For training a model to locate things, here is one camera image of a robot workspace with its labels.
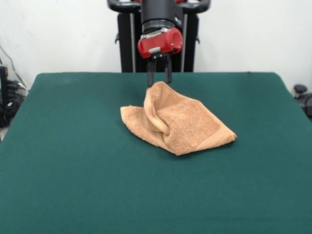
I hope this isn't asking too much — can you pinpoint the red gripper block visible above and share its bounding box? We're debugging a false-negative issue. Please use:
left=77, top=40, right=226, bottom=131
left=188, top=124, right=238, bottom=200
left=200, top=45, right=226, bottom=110
left=137, top=28, right=184, bottom=86

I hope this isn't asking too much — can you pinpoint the tan terry towel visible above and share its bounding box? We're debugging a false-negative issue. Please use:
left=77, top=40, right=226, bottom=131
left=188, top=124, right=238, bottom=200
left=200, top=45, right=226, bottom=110
left=120, top=81, right=237, bottom=156

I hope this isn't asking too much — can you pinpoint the dark green table cloth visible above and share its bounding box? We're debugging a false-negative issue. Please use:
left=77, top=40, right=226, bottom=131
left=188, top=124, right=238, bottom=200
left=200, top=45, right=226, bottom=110
left=0, top=72, right=312, bottom=234

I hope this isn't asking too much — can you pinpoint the black office chair base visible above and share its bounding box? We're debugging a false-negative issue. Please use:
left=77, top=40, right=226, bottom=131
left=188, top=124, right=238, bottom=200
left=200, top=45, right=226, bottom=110
left=293, top=84, right=312, bottom=122

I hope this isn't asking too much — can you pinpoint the black equipment stack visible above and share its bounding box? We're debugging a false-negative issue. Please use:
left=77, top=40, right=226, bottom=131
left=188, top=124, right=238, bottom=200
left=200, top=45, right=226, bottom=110
left=0, top=65, right=28, bottom=128

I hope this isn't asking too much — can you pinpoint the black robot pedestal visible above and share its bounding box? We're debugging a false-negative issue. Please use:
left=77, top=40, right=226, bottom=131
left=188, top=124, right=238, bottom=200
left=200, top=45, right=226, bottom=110
left=106, top=0, right=210, bottom=73

